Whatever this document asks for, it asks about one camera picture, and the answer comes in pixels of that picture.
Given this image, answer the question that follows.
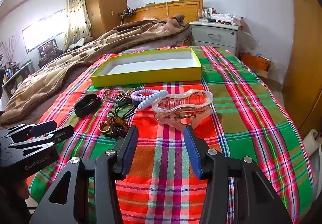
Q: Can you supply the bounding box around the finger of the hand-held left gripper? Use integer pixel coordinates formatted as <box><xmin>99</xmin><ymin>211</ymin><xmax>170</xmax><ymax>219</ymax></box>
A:
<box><xmin>10</xmin><ymin>125</ymin><xmax>74</xmax><ymax>156</ymax></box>
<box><xmin>5</xmin><ymin>120</ymin><xmax>58</xmax><ymax>144</ymax></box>

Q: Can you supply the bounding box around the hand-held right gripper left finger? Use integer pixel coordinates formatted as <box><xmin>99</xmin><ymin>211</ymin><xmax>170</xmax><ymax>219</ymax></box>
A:
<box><xmin>30</xmin><ymin>125</ymin><xmax>139</xmax><ymax>224</ymax></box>

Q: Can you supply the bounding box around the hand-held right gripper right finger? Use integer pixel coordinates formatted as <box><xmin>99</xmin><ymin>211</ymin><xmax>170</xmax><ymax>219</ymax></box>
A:
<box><xmin>183</xmin><ymin>125</ymin><xmax>293</xmax><ymax>224</ymax></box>

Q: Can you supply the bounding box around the brown beaded hair tie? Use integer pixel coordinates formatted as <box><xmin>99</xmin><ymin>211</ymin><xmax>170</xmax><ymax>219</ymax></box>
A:
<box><xmin>106</xmin><ymin>111</ymin><xmax>129</xmax><ymax>139</ymax></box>

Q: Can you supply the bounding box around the black wristband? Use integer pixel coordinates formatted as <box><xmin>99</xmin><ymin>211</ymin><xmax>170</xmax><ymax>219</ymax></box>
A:
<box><xmin>74</xmin><ymin>94</ymin><xmax>102</xmax><ymax>117</ymax></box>

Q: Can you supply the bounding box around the black beaded hair tie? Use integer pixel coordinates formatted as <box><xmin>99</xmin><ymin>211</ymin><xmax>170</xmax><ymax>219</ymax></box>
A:
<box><xmin>114</xmin><ymin>103</ymin><xmax>141</xmax><ymax>126</ymax></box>

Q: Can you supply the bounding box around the pink transparent hair claw clip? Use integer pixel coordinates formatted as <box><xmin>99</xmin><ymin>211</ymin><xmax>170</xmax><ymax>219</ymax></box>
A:
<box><xmin>151</xmin><ymin>89</ymin><xmax>214</xmax><ymax>131</ymax></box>

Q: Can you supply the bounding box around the gold ring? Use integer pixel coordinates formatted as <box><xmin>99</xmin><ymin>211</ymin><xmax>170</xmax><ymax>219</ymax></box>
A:
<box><xmin>99</xmin><ymin>120</ymin><xmax>111</xmax><ymax>134</ymax></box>

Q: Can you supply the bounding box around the light blue coil hair tie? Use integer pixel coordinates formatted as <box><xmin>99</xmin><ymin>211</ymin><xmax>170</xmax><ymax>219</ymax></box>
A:
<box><xmin>138</xmin><ymin>90</ymin><xmax>168</xmax><ymax>111</ymax></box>

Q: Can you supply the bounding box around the grey hair tie gold charm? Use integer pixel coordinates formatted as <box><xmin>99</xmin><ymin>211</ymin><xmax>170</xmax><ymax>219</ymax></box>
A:
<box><xmin>102</xmin><ymin>88</ymin><xmax>131</xmax><ymax>104</ymax></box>

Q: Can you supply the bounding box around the purple coil hair tie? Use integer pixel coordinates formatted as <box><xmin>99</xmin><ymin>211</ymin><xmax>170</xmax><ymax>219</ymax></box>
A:
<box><xmin>131</xmin><ymin>89</ymin><xmax>158</xmax><ymax>102</ymax></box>

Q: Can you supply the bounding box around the yellow-green cardboard box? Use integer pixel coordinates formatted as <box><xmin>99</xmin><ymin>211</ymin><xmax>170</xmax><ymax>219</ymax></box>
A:
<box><xmin>90</xmin><ymin>48</ymin><xmax>202</xmax><ymax>89</ymax></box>

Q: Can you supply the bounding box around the white shelf unit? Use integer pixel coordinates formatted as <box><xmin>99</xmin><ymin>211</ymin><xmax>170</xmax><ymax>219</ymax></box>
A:
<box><xmin>2</xmin><ymin>60</ymin><xmax>34</xmax><ymax>99</ymax></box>

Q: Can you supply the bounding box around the plaid cloth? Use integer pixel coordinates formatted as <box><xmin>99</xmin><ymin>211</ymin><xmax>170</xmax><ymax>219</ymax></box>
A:
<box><xmin>26</xmin><ymin>46</ymin><xmax>315</xmax><ymax>224</ymax></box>

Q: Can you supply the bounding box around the rhinestone hair clip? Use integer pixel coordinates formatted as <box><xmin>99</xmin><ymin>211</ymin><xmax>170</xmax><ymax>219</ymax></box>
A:
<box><xmin>123</xmin><ymin>86</ymin><xmax>145</xmax><ymax>94</ymax></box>

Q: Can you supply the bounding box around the brown patterned blanket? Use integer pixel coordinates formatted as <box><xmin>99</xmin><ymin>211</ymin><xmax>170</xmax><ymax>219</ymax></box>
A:
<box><xmin>0</xmin><ymin>14</ymin><xmax>192</xmax><ymax>126</ymax></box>

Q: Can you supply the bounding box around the brown teddy bear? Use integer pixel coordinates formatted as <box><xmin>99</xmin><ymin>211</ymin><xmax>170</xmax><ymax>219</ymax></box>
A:
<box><xmin>38</xmin><ymin>38</ymin><xmax>62</xmax><ymax>68</ymax></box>

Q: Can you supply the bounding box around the window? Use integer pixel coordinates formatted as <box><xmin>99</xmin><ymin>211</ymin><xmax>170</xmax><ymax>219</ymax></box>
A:
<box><xmin>22</xmin><ymin>9</ymin><xmax>67</xmax><ymax>53</ymax></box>

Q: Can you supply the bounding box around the orange box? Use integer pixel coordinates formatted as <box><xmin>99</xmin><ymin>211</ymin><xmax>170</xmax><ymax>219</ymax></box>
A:
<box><xmin>240</xmin><ymin>52</ymin><xmax>271</xmax><ymax>72</ymax></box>

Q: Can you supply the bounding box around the white nightstand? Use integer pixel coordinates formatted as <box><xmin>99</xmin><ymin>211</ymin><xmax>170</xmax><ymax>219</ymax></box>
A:
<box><xmin>189</xmin><ymin>21</ymin><xmax>239</xmax><ymax>56</ymax></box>

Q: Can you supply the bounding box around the dotted curtain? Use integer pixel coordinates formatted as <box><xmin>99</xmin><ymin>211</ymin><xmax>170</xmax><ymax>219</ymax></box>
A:
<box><xmin>63</xmin><ymin>0</ymin><xmax>91</xmax><ymax>51</ymax></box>

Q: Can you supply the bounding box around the white paper roll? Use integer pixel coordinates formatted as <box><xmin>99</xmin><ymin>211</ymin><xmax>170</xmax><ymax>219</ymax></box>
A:
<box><xmin>302</xmin><ymin>128</ymin><xmax>322</xmax><ymax>156</ymax></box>

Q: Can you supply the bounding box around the clear drinking glass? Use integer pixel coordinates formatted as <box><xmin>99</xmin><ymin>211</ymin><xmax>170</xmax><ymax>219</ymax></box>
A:
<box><xmin>197</xmin><ymin>8</ymin><xmax>208</xmax><ymax>22</ymax></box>

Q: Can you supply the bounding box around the pile of small toiletries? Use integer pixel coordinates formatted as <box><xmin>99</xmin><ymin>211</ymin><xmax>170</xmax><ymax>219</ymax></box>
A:
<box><xmin>209</xmin><ymin>9</ymin><xmax>243</xmax><ymax>26</ymax></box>

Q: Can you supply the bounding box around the tall wooden wardrobe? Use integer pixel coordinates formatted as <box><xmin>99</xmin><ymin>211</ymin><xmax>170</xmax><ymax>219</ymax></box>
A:
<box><xmin>83</xmin><ymin>0</ymin><xmax>128</xmax><ymax>39</ymax></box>

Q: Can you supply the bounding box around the wooden bed headboard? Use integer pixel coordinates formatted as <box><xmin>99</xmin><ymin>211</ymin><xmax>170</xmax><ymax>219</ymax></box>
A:
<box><xmin>124</xmin><ymin>0</ymin><xmax>204</xmax><ymax>24</ymax></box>

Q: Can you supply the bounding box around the wooden door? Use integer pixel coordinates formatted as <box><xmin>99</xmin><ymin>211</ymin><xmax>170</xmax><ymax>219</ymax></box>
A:
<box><xmin>282</xmin><ymin>0</ymin><xmax>322</xmax><ymax>139</ymax></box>

